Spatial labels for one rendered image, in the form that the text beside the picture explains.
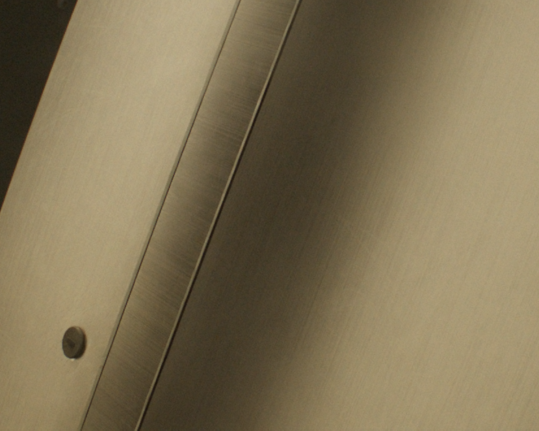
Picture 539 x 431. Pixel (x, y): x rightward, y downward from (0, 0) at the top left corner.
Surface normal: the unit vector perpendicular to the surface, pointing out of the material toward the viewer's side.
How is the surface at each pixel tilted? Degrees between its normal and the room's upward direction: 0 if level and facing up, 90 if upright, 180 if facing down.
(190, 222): 90
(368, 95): 90
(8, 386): 90
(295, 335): 90
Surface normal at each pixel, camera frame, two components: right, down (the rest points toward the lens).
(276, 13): -0.66, -0.22
